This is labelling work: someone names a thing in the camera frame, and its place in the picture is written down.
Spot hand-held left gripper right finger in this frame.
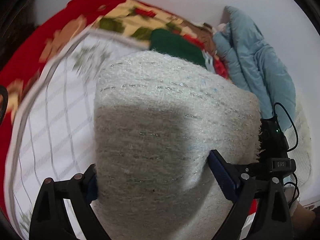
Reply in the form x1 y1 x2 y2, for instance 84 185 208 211
207 149 293 240

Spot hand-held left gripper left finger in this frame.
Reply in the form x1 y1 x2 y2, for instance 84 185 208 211
29 164 110 240

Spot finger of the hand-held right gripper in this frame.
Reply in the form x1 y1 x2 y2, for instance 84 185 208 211
237 162 272 180

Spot white fuzzy jacket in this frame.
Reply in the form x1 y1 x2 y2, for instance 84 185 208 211
93 50 263 240

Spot person's right forearm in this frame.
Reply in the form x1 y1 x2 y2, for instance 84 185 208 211
291 202 317 240

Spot white textured blanket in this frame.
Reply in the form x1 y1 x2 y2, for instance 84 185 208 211
285 100 313 205

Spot white grid-patterned cloth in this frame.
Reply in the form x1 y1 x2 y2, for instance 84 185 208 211
5 27 150 240

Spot light blue quilt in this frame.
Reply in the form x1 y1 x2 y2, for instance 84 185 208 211
212 5 297 133

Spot green pants with white stripes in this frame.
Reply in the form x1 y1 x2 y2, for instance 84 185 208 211
149 29 215 70

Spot red floral blanket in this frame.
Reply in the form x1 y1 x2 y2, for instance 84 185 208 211
0 0 258 215

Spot black cable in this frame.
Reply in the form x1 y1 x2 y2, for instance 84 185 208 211
272 102 300 205

